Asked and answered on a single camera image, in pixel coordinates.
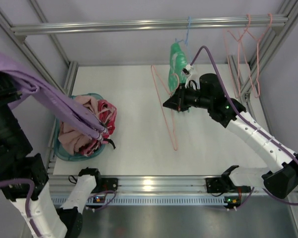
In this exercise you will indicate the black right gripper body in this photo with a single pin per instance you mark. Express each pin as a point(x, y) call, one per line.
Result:
point(181, 98)

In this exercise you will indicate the purple trousers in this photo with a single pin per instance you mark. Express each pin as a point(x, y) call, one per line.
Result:
point(62, 106)

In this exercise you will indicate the pink wire hanger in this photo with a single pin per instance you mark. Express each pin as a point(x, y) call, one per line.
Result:
point(171, 130)

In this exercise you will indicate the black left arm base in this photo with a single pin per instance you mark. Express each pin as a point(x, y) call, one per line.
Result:
point(104, 184)

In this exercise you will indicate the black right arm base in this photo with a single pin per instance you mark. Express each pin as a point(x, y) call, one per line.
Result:
point(222, 183)

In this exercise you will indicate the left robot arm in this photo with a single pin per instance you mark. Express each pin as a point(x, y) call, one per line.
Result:
point(25, 183)

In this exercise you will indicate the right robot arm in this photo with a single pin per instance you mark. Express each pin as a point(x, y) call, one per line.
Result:
point(280, 176)

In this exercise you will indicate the green tie-dye trousers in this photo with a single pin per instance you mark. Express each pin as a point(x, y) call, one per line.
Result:
point(177, 61)

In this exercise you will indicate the pink camouflage trousers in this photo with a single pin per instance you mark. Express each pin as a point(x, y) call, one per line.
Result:
point(106, 113)

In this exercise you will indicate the teal plastic laundry basket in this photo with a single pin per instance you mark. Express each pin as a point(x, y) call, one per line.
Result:
point(61, 153)

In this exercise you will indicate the pale pink garment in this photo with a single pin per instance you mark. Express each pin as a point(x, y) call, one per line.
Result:
point(73, 141)

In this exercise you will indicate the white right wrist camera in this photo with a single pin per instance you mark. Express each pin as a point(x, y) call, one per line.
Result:
point(192, 78)

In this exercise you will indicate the blue wire hanger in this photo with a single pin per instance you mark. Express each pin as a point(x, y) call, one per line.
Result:
point(186, 40)

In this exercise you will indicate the aluminium hanging rail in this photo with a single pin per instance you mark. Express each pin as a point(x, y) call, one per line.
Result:
point(278, 20)

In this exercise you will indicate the left aluminium frame post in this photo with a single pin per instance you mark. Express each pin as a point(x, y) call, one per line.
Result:
point(20, 42)

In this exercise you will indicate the aluminium frame post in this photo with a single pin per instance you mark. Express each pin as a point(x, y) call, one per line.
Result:
point(277, 107)
point(20, 42)

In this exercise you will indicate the aluminium front rail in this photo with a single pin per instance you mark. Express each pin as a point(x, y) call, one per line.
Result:
point(143, 185)

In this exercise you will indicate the perforated grey cable tray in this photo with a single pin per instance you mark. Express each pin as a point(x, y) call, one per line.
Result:
point(163, 200)

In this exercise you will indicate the right aluminium frame post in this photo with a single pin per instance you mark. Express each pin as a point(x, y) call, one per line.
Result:
point(277, 107)

